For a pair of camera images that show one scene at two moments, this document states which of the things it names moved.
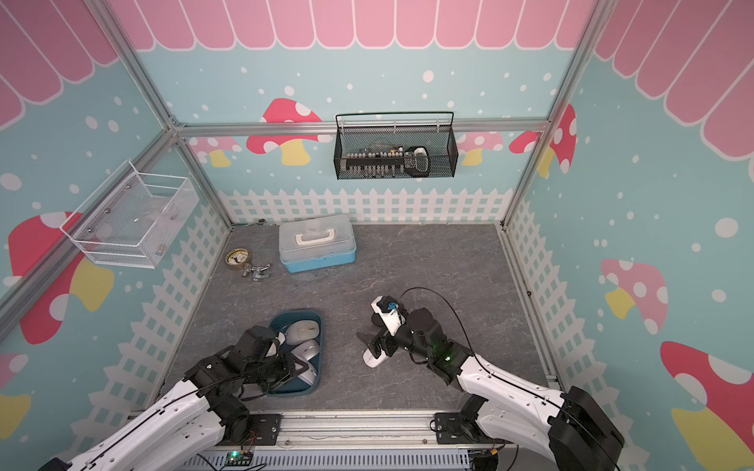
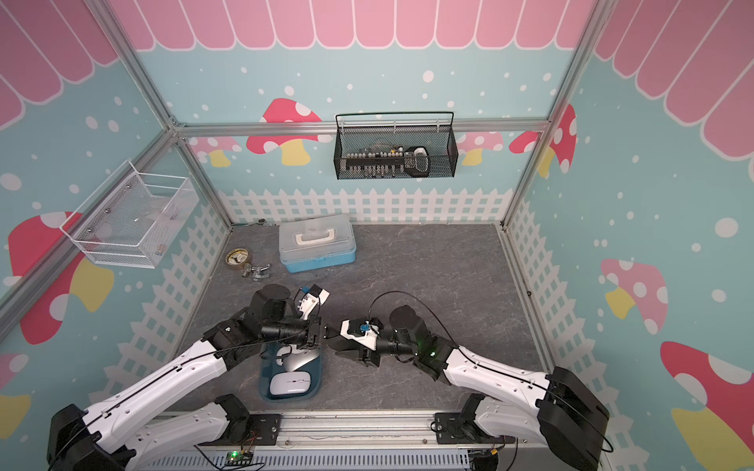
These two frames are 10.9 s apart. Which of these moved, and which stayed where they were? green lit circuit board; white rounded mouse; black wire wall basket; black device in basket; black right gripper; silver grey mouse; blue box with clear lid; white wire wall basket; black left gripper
Moved: white rounded mouse; black right gripper; black left gripper; silver grey mouse
Stayed: black wire wall basket; black device in basket; white wire wall basket; green lit circuit board; blue box with clear lid
